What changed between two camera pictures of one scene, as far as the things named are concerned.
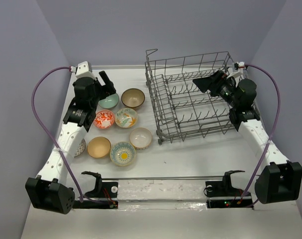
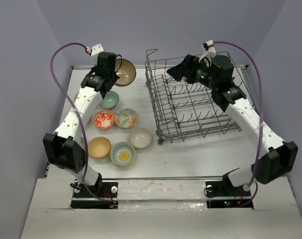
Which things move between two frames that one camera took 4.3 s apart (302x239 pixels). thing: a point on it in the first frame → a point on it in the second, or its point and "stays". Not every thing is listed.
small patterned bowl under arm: (81, 148) stays
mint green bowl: (109, 102) stays
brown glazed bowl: (132, 97) → (125, 69)
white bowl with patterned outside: (140, 138) stays
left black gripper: (106, 89) → (115, 76)
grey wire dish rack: (182, 110) stays
